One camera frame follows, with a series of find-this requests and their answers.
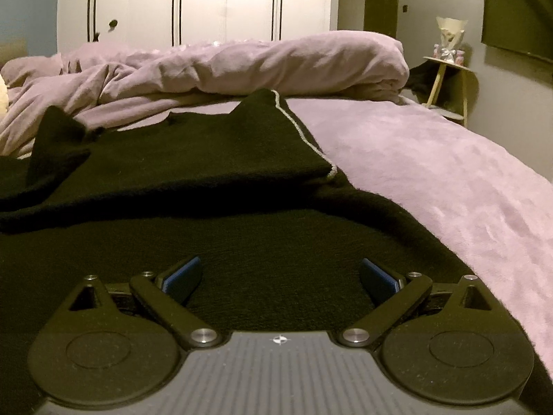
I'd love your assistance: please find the dark door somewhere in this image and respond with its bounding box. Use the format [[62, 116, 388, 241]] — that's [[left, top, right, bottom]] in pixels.
[[364, 0, 399, 40]]

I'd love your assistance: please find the pink bed sheet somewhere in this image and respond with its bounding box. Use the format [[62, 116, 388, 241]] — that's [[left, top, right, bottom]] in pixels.
[[283, 94, 553, 379]]

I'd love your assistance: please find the wrapped flower bouquet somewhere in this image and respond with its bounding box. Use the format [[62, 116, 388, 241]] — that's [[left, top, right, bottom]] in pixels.
[[433, 16, 467, 66]]

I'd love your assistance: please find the white wardrobe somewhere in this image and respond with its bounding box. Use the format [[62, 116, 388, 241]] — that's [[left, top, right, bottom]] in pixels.
[[56, 0, 342, 56]]

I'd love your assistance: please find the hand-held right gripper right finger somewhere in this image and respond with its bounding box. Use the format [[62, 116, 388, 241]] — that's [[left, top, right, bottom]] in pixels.
[[337, 258, 497, 350]]

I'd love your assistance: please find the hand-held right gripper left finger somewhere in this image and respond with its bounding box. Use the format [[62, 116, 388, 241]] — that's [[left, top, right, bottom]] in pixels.
[[65, 256, 223, 351]]

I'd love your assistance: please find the beige headboard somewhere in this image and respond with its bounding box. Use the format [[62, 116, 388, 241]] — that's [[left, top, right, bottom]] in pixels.
[[0, 39, 28, 69]]

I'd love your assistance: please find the wooden side table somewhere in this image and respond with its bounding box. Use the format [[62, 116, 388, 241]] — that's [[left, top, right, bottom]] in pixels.
[[421, 54, 475, 127]]

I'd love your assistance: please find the black knit top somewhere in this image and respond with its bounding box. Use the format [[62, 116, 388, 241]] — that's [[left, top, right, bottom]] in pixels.
[[0, 89, 553, 415]]

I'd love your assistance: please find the pink duvet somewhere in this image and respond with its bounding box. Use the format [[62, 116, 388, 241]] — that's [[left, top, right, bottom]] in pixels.
[[0, 30, 410, 157]]

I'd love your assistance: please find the wall television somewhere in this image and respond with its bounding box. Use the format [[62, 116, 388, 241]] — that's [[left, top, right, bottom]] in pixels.
[[481, 0, 553, 62]]

